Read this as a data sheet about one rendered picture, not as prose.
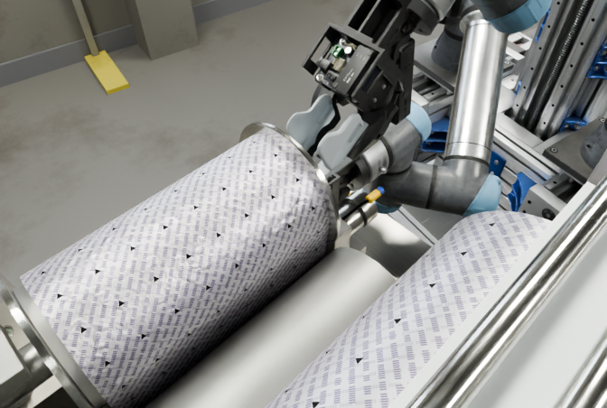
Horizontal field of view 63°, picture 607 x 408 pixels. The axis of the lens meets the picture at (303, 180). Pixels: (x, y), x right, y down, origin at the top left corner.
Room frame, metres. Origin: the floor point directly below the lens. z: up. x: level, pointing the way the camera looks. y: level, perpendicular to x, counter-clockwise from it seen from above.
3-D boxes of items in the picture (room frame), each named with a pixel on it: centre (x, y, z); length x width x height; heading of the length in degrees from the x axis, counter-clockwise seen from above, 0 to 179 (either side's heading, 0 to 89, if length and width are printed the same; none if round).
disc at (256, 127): (0.34, 0.02, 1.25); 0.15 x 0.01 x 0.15; 44
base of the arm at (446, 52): (1.23, -0.45, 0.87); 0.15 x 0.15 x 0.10
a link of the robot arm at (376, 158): (0.52, -0.08, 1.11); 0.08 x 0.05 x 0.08; 44
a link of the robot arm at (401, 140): (0.57, -0.14, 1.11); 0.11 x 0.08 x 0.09; 134
